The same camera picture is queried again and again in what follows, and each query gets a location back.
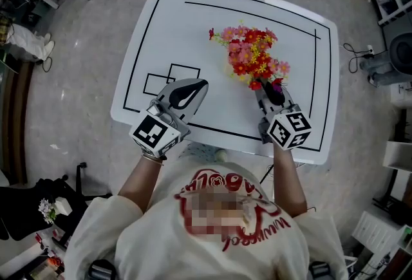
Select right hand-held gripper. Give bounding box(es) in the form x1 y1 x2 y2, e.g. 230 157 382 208
255 80 314 152

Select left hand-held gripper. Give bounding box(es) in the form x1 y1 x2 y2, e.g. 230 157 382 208
127 77 210 160

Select potted red pink flowers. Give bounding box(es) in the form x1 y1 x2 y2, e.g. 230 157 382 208
208 20 292 91

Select person's right forearm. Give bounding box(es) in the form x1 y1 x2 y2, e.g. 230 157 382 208
272 143 308 218

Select person's left forearm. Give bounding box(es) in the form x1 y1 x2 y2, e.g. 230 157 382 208
117 154 165 214

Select person's patterned trousers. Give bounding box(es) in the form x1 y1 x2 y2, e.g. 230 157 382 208
176 142 220 163

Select white table with black lines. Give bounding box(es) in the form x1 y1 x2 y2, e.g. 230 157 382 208
109 0 339 165

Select white low cabinet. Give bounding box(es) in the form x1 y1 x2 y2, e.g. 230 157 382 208
390 81 412 109

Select white open shelf box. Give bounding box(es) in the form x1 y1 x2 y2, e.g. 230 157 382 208
382 140 412 173

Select black white backpack rig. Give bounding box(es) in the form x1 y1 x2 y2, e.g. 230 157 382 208
388 32 412 77

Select cream printed t-shirt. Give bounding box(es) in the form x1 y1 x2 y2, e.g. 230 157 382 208
63 161 350 280

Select white drawer cabinet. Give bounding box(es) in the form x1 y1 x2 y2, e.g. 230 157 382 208
351 210 406 254

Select brown wooden bench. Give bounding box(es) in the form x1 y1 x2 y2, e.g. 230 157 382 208
0 59 35 185

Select white flower plant pot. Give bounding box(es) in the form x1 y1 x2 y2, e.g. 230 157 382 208
37 197 58 225

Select black office chair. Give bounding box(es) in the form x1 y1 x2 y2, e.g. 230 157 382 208
0 162 113 243

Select silver bracelet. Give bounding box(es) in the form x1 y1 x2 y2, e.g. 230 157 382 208
140 151 165 166

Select black cable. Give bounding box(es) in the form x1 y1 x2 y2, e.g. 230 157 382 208
342 42 387 73

